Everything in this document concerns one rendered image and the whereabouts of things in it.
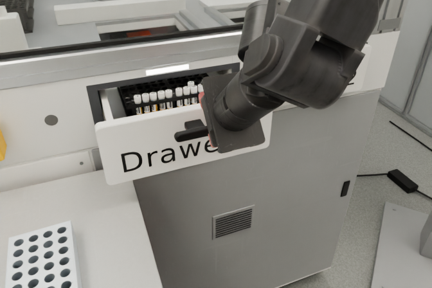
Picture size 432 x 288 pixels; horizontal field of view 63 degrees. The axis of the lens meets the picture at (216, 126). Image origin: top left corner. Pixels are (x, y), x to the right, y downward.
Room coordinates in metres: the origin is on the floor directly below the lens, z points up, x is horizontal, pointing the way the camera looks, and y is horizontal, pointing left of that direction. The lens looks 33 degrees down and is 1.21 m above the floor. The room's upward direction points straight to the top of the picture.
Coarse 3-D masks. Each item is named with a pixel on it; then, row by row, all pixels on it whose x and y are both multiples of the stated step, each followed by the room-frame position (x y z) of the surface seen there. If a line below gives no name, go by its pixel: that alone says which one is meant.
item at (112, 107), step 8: (216, 72) 0.69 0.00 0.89; (112, 88) 0.73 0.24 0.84; (104, 96) 0.58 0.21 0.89; (112, 96) 0.69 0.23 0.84; (104, 104) 0.55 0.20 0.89; (112, 104) 0.65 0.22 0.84; (120, 104) 0.65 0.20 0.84; (104, 112) 0.52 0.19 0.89; (112, 112) 0.62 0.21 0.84; (120, 112) 0.62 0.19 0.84; (104, 120) 0.53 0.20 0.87
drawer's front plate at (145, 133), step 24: (120, 120) 0.44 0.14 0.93; (144, 120) 0.45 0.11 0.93; (168, 120) 0.46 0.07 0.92; (264, 120) 0.52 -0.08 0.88; (120, 144) 0.43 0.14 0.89; (144, 144) 0.45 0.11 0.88; (168, 144) 0.46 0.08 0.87; (192, 144) 0.47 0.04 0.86; (264, 144) 0.52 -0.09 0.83; (120, 168) 0.43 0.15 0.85; (144, 168) 0.44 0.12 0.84; (168, 168) 0.46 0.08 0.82
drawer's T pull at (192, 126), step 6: (192, 120) 0.47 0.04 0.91; (198, 120) 0.47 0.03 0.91; (186, 126) 0.46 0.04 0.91; (192, 126) 0.45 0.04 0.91; (198, 126) 0.45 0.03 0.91; (204, 126) 0.45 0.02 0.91; (180, 132) 0.44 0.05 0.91; (186, 132) 0.44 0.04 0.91; (192, 132) 0.44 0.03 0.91; (198, 132) 0.44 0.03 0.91; (204, 132) 0.44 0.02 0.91; (180, 138) 0.43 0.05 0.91; (186, 138) 0.43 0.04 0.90; (192, 138) 0.44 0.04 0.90
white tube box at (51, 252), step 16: (64, 224) 0.36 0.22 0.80; (16, 240) 0.33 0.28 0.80; (32, 240) 0.34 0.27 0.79; (48, 240) 0.33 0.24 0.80; (64, 240) 0.34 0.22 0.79; (16, 256) 0.31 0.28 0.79; (32, 256) 0.31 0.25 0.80; (48, 256) 0.31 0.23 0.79; (64, 256) 0.31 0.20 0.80; (16, 272) 0.28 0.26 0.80; (32, 272) 0.29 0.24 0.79; (48, 272) 0.28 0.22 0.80; (64, 272) 0.29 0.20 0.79
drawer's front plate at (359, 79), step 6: (366, 48) 0.75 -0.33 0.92; (366, 54) 0.75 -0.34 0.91; (366, 60) 0.75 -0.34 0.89; (360, 66) 0.75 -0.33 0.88; (366, 66) 0.76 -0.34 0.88; (360, 72) 0.75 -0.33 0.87; (354, 78) 0.75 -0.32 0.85; (360, 78) 0.75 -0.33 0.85; (354, 84) 0.75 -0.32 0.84; (360, 84) 0.75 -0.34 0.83; (348, 90) 0.74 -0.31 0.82; (354, 90) 0.75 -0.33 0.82
